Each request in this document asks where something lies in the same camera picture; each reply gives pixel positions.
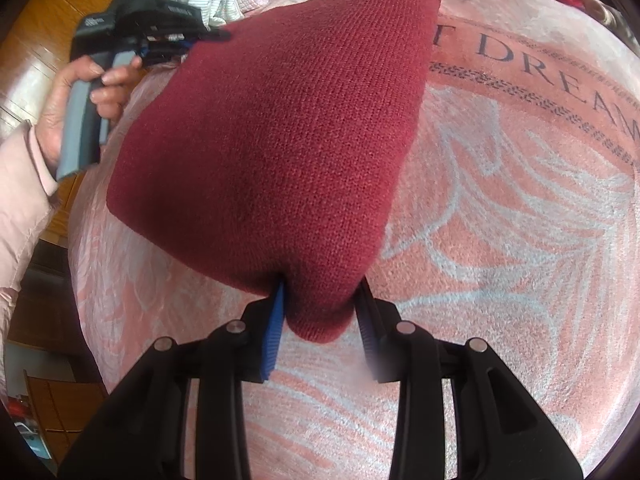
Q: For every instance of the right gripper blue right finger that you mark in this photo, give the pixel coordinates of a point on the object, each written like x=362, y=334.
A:
x=371, y=327

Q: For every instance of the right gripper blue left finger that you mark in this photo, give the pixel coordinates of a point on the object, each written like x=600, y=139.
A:
x=272, y=332

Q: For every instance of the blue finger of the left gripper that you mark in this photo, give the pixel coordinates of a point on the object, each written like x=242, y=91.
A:
x=161, y=52
x=216, y=34

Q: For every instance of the dark red knit sweater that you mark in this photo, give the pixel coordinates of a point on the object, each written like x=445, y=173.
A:
x=274, y=157

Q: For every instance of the person's pink sleeve forearm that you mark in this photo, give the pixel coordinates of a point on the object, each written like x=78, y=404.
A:
x=27, y=189

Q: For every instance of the person's left hand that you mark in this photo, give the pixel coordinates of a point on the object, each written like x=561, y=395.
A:
x=110, y=100

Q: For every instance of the orange wooden wardrobe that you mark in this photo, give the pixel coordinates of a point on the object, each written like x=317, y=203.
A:
x=37, y=46

